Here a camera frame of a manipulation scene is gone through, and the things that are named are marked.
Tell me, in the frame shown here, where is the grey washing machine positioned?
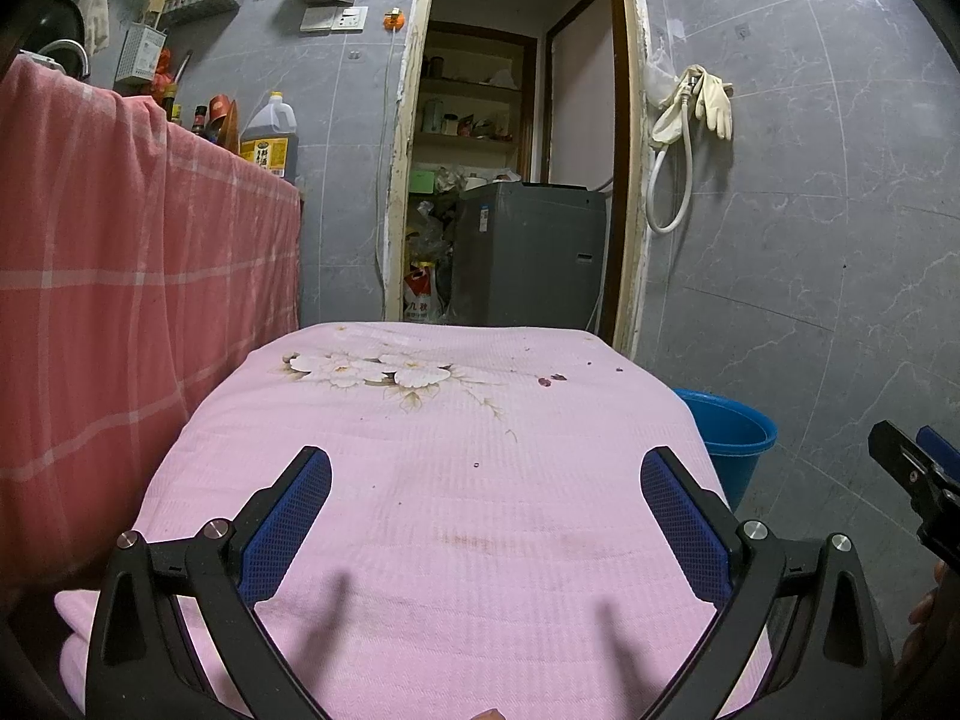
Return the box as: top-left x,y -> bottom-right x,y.
454,181 -> 610,331

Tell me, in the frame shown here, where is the clear plastic bag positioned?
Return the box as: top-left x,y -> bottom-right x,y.
645,45 -> 680,110

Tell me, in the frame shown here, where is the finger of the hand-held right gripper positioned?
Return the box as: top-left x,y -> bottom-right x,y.
868,422 -> 960,527
916,426 -> 960,479

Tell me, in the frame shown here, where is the white sack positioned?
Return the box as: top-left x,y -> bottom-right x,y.
403,262 -> 445,324

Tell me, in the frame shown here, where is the metal pot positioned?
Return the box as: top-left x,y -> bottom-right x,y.
37,37 -> 92,80

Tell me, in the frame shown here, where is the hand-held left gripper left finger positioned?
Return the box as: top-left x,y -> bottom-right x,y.
84,446 -> 335,720

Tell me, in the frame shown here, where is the pink floral tablecloth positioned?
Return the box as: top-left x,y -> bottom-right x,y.
56,321 -> 773,720

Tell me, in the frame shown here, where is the white cable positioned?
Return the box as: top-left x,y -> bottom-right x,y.
372,30 -> 400,282

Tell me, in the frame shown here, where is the cooking oil jug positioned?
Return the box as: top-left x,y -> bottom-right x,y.
240,91 -> 299,182

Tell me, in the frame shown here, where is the person's right hand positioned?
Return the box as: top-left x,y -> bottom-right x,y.
896,559 -> 960,691

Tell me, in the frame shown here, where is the wooden door frame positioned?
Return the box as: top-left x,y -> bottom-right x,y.
381,0 -> 650,361

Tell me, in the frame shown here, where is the white wall rack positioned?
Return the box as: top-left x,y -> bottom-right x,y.
161,0 -> 248,26

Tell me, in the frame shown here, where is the hanging white cloth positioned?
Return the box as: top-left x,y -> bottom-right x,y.
79,0 -> 113,55

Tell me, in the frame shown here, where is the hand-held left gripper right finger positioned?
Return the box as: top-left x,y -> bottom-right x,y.
639,446 -> 897,720

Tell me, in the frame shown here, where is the cream rubber glove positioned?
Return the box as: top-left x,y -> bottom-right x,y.
694,69 -> 734,141
651,79 -> 695,153

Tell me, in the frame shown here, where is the metal utensil holder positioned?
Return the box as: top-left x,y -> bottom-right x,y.
114,24 -> 167,88

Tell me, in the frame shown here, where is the wooden shelf unit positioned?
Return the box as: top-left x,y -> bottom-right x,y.
409,21 -> 539,182

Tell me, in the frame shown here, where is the black wok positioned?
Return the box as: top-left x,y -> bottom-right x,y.
34,0 -> 85,61

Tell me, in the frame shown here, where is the red checked cloth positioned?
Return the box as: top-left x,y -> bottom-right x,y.
0,56 -> 302,601

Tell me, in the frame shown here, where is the blue plastic bucket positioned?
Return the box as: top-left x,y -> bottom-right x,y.
673,388 -> 779,512

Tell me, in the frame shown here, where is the white hose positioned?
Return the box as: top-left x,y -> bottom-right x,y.
645,69 -> 707,235

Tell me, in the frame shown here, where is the orange packet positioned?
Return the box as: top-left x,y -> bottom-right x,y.
208,94 -> 242,148

